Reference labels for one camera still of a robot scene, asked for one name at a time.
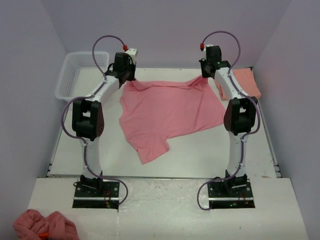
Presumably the purple cable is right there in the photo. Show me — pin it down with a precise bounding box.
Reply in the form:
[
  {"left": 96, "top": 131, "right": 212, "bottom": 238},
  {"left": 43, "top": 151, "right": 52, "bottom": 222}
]
[
  {"left": 61, "top": 34, "right": 129, "bottom": 207},
  {"left": 197, "top": 30, "right": 262, "bottom": 212}
]

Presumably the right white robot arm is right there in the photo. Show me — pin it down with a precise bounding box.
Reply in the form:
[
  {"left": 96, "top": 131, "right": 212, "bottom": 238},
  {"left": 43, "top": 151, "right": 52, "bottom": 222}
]
[{"left": 199, "top": 43, "right": 257, "bottom": 197}]

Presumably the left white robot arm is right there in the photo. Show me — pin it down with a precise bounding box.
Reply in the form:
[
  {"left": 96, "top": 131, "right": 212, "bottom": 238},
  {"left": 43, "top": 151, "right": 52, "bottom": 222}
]
[{"left": 72, "top": 48, "right": 138, "bottom": 197}]

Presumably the folded salmon t shirt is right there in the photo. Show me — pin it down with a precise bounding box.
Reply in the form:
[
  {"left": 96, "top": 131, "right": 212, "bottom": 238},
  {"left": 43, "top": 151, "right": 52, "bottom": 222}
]
[{"left": 215, "top": 67, "right": 262, "bottom": 101}]

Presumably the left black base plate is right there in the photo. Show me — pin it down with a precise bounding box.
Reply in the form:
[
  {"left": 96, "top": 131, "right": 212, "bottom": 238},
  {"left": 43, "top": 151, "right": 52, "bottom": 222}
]
[{"left": 72, "top": 179, "right": 120, "bottom": 210}]

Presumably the white plastic basket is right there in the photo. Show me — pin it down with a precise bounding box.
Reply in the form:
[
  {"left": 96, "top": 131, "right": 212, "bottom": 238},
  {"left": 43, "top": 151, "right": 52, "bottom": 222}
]
[{"left": 55, "top": 51, "right": 109, "bottom": 102}]

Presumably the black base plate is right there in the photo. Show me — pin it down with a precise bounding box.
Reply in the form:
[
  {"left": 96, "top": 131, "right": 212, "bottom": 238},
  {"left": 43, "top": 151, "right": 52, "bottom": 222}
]
[
  {"left": 207, "top": 180, "right": 256, "bottom": 210},
  {"left": 72, "top": 179, "right": 120, "bottom": 210}
]

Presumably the crumpled salmon shirt pile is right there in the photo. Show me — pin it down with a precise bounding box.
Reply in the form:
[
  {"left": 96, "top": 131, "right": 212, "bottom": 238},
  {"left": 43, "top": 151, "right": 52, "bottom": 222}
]
[{"left": 13, "top": 209, "right": 79, "bottom": 240}]

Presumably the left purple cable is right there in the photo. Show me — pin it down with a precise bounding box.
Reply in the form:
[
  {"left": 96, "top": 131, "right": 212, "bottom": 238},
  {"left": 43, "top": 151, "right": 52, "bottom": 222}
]
[{"left": 61, "top": 34, "right": 129, "bottom": 207}]

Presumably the pink t shirt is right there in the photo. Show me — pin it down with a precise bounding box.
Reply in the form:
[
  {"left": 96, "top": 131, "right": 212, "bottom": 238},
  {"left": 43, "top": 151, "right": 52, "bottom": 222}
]
[{"left": 119, "top": 76, "right": 226, "bottom": 164}]

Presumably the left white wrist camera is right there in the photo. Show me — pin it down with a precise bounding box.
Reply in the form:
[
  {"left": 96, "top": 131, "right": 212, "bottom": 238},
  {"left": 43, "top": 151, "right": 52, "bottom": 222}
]
[{"left": 125, "top": 48, "right": 138, "bottom": 64}]

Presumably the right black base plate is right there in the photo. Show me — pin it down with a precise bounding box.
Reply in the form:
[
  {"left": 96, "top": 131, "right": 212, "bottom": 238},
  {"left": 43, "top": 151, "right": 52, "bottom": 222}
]
[{"left": 207, "top": 180, "right": 256, "bottom": 210}]

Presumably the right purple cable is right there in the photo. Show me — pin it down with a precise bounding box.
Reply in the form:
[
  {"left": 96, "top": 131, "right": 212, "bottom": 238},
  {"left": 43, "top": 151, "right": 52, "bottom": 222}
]
[{"left": 197, "top": 30, "right": 262, "bottom": 212}]

